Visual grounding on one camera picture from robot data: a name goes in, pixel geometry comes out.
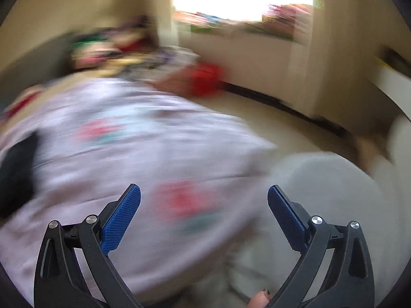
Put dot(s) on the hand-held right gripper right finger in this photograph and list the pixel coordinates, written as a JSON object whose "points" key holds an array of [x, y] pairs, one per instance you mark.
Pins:
{"points": [[285, 218]]}

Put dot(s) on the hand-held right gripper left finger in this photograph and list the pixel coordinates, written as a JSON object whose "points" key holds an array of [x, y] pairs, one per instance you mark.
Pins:
{"points": [[120, 219]]}

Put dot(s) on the black sweater with orange cuffs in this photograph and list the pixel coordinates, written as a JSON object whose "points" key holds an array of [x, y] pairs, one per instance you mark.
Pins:
{"points": [[16, 173]]}

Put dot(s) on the pile of folded clothes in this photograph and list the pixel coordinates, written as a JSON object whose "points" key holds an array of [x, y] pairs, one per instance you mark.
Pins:
{"points": [[96, 48]]}

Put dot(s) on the clothes on windowsill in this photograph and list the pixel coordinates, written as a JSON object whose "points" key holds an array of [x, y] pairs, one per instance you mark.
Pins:
{"points": [[282, 16]]}

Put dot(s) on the person's right hand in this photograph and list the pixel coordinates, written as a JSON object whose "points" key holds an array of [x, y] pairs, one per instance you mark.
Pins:
{"points": [[258, 300]]}

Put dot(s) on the lilac printed duvet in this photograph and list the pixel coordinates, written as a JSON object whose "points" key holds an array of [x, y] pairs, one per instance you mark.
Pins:
{"points": [[128, 154]]}

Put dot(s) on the red plastic bag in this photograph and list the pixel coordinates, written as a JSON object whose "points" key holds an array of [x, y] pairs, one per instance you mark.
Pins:
{"points": [[205, 77]]}

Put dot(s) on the window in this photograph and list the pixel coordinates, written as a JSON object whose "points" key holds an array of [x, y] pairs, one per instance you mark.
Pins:
{"points": [[240, 0]]}

